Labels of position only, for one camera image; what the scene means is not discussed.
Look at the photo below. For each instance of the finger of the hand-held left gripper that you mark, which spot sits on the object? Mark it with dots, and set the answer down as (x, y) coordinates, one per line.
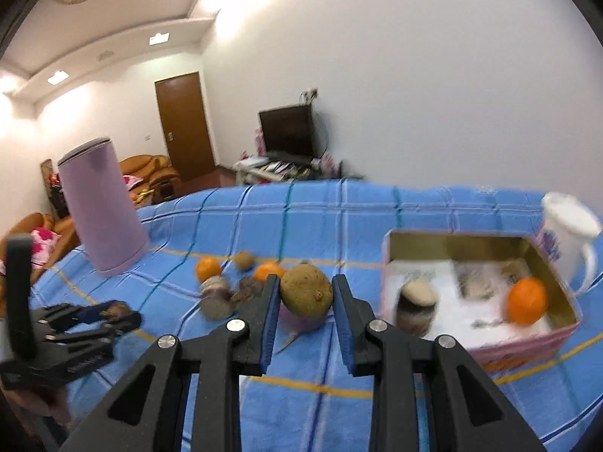
(70, 315)
(113, 327)

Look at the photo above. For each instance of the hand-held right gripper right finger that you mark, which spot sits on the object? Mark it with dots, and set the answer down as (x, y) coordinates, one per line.
(343, 334)

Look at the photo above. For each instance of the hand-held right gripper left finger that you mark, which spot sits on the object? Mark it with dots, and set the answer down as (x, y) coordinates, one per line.
(271, 325)

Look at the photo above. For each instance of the wrinkled brown passion fruit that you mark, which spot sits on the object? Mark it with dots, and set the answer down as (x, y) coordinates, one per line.
(247, 292)

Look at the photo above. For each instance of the olive brown round fruit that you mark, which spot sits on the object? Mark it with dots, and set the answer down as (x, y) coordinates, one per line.
(306, 294)

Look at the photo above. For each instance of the dark purple cut fruit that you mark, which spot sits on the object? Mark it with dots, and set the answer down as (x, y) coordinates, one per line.
(215, 296)

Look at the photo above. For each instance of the orange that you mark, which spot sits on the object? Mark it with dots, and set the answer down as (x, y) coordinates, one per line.
(526, 301)
(268, 270)
(208, 268)

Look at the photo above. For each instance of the pink tin box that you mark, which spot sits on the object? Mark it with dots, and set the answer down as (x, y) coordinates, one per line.
(518, 348)

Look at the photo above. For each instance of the pink floral cushion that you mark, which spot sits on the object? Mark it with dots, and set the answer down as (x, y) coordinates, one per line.
(44, 240)

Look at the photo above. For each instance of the orange leather armchair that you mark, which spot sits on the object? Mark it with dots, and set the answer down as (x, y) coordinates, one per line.
(19, 233)

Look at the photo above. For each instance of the small brown kiwi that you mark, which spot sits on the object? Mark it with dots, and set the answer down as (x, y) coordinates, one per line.
(244, 260)

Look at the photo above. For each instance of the pale topped cut fruit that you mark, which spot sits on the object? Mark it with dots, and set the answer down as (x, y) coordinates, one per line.
(417, 308)

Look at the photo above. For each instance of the blue checked blanket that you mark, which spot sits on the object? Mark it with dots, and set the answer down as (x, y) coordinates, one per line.
(329, 226)

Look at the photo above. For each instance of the purple cylindrical kettle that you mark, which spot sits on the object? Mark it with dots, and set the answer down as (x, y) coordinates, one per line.
(101, 207)

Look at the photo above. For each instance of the white television stand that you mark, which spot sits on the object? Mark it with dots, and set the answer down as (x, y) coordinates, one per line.
(273, 169)

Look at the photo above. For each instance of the orange leather sofa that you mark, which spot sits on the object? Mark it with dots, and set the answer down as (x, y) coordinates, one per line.
(148, 169)

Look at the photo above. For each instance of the black television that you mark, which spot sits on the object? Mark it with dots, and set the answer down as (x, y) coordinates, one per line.
(287, 129)

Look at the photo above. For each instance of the brown wooden door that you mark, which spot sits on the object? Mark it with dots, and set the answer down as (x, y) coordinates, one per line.
(184, 125)

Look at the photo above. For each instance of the square ceiling light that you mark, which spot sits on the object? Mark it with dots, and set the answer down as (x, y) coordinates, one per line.
(55, 76)
(159, 37)

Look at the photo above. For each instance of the white floral mug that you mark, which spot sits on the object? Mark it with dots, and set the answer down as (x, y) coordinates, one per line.
(565, 240)

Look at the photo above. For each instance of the wall power socket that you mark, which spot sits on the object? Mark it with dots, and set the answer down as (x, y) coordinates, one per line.
(311, 93)

